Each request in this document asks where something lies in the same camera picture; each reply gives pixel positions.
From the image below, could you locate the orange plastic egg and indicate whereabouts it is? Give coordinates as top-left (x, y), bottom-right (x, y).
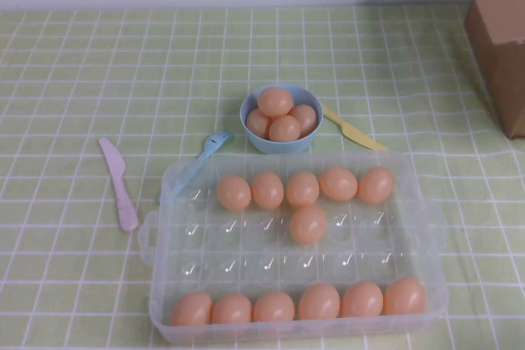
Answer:
top-left (170, 291), bottom-right (214, 327)
top-left (268, 115), bottom-right (302, 143)
top-left (257, 86), bottom-right (294, 118)
top-left (285, 170), bottom-right (321, 207)
top-left (216, 175), bottom-right (252, 211)
top-left (288, 104), bottom-right (318, 138)
top-left (212, 293), bottom-right (253, 325)
top-left (289, 205), bottom-right (328, 245)
top-left (250, 171), bottom-right (285, 209)
top-left (383, 277), bottom-right (427, 316)
top-left (245, 108), bottom-right (274, 140)
top-left (357, 166), bottom-right (395, 205)
top-left (298, 283), bottom-right (341, 320)
top-left (340, 280), bottom-right (385, 318)
top-left (319, 166), bottom-right (358, 202)
top-left (253, 291), bottom-right (296, 323)

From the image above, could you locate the clear plastic egg box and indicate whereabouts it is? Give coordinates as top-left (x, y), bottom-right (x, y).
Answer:
top-left (137, 149), bottom-right (449, 346)

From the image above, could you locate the brown cardboard box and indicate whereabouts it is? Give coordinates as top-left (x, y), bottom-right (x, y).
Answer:
top-left (456, 0), bottom-right (525, 141)

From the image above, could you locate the light blue bowl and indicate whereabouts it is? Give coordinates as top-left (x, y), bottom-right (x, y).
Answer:
top-left (240, 84), bottom-right (325, 155)

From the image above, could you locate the light blue plastic fork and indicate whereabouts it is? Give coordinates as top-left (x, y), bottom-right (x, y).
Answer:
top-left (157, 129), bottom-right (235, 205)

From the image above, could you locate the yellow plastic knife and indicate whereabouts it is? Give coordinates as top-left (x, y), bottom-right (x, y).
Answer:
top-left (321, 103), bottom-right (389, 152)

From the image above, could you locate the pink plastic knife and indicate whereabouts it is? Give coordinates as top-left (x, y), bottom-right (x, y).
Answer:
top-left (98, 137), bottom-right (139, 232)

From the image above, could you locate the green checked tablecloth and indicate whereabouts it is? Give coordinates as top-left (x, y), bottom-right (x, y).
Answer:
top-left (0, 4), bottom-right (525, 350)

